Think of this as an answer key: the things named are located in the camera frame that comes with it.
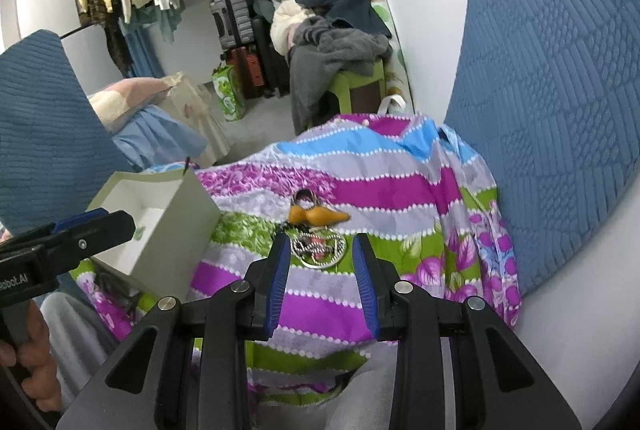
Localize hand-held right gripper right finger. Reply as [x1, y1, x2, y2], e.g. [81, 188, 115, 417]
[351, 234, 583, 430]

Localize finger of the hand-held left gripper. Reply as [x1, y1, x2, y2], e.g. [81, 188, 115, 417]
[0, 208, 109, 251]
[42, 210, 137, 261]

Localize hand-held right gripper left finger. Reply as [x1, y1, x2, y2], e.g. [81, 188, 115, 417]
[56, 232, 292, 430]

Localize grey-green cardboard box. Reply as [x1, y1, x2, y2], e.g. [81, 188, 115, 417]
[85, 169, 222, 307]

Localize yellow pendant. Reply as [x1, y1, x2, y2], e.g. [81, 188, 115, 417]
[288, 205, 350, 227]

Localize dark patterned ring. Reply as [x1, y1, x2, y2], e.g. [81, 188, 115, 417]
[292, 190, 322, 212]

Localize person's left hand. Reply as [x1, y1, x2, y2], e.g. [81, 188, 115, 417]
[0, 299, 64, 414]

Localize person's grey pants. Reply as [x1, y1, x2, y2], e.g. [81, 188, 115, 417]
[39, 292, 123, 411]

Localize colourful floral striped sheet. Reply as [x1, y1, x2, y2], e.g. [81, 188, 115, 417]
[70, 112, 524, 412]

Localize blue quilted blanket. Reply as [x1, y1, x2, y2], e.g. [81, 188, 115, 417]
[444, 0, 640, 297]
[0, 30, 135, 237]

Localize pink and cream pillow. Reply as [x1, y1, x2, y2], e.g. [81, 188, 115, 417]
[87, 77, 174, 133]

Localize beige floral cloth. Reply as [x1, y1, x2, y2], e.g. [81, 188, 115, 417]
[164, 72, 232, 167]

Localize blue hanging skirt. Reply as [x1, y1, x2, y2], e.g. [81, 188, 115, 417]
[122, 26, 167, 79]

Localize green shopping bag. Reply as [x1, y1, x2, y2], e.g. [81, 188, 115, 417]
[211, 63, 247, 123]

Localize green plastic stool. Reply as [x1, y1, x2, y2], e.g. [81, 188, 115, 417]
[327, 58, 387, 117]

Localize red suitcase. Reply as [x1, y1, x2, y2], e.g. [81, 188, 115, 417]
[224, 44, 267, 101]

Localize teal hanging garment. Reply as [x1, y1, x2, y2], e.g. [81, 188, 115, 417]
[119, 4, 187, 44]

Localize black suitcase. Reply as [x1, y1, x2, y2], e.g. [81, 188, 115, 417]
[249, 14, 292, 99]

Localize leaf print mat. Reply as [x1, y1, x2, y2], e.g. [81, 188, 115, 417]
[372, 0, 414, 111]

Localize grey garment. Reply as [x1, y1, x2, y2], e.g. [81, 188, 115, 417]
[288, 16, 394, 137]

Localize grey suitcase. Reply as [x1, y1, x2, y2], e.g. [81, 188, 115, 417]
[208, 0, 257, 56]

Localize cream garment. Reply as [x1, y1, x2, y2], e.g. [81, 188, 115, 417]
[270, 0, 315, 61]

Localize white bag handle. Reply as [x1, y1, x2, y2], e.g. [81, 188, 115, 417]
[377, 95, 408, 116]

